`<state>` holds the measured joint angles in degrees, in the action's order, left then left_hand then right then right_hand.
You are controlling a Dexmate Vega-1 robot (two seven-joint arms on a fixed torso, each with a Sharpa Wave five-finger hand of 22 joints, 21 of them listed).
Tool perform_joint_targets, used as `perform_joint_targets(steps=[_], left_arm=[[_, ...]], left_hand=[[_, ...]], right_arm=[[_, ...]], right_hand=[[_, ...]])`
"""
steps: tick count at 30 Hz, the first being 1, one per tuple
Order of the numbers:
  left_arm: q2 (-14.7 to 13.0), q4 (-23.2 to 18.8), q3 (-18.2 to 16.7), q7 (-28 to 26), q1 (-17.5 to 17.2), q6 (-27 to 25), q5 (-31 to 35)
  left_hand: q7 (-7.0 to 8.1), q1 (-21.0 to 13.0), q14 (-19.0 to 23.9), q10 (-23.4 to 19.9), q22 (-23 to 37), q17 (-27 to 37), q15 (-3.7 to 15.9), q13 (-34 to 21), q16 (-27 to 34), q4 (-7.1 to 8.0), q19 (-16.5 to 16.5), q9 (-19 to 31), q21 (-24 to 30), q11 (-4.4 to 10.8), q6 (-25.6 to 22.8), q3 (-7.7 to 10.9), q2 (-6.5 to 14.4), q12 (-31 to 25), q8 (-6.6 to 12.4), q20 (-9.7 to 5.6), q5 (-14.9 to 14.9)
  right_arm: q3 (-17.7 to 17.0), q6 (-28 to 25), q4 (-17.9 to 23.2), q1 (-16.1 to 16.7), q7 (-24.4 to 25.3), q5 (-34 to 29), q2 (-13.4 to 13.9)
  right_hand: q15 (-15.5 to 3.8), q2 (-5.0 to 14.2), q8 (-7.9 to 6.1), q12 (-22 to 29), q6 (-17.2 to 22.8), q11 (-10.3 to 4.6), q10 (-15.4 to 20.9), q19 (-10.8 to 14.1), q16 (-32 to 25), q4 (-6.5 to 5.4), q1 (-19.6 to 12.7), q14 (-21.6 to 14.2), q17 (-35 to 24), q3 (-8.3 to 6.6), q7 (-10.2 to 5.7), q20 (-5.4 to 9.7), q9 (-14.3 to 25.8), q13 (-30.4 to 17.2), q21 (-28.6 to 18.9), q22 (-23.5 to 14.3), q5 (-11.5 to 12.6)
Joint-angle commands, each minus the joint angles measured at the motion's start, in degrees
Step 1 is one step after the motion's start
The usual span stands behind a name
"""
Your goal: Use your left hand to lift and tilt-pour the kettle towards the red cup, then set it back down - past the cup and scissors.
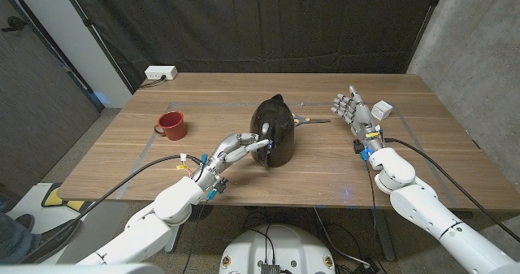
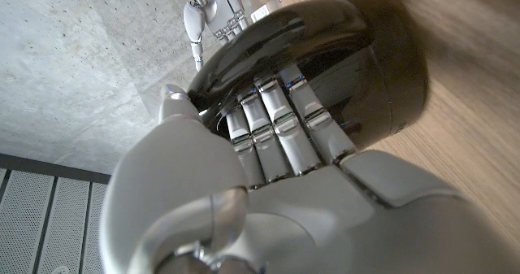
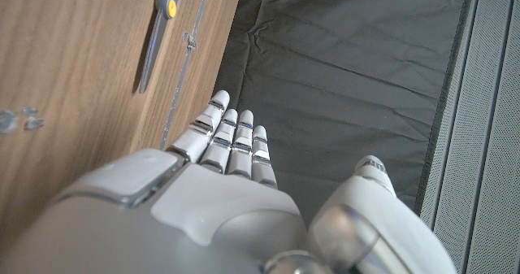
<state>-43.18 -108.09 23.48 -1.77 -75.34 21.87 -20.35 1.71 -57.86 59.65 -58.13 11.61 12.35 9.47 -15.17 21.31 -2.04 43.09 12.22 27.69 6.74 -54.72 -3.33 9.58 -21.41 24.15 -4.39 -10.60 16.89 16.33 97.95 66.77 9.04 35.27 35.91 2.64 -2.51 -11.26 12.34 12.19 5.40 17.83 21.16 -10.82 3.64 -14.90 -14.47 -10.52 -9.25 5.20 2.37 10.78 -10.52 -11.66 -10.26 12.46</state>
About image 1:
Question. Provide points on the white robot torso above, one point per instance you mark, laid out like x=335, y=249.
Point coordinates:
x=284, y=245

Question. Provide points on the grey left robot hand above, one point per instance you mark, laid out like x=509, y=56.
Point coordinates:
x=225, y=152

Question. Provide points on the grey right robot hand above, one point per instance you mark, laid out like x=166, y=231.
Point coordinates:
x=361, y=117

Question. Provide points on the black fabric backdrop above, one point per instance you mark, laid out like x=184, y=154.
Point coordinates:
x=264, y=22

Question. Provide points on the small white cube box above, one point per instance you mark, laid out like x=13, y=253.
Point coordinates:
x=382, y=110

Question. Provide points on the dark leather shoe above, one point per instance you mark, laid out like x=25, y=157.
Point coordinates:
x=25, y=222
x=48, y=245

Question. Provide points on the dark wood door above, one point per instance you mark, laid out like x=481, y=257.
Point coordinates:
x=40, y=103

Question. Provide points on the black glossy kettle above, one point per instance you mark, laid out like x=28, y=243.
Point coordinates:
x=280, y=136

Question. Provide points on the red enamel cup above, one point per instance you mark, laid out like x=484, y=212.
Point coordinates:
x=172, y=125

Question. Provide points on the grey ribbed torso module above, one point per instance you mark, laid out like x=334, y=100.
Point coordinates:
x=269, y=268

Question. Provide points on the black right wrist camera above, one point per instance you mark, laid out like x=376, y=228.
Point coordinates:
x=358, y=147

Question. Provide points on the person leg in jeans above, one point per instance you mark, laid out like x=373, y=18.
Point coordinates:
x=10, y=241

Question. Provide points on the black power adapter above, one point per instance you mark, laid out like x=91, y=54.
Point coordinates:
x=365, y=267

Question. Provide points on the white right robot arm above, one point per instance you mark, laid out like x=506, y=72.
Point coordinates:
x=430, y=213

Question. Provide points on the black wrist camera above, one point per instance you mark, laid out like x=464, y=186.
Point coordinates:
x=358, y=147
x=220, y=185

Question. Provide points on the white floor board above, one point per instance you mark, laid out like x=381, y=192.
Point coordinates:
x=105, y=221

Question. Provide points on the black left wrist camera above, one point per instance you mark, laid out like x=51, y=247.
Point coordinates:
x=220, y=185

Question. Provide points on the white power strip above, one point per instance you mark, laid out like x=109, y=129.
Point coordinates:
x=160, y=72

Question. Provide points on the grey table leg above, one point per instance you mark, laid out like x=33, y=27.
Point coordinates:
x=384, y=237
x=172, y=243

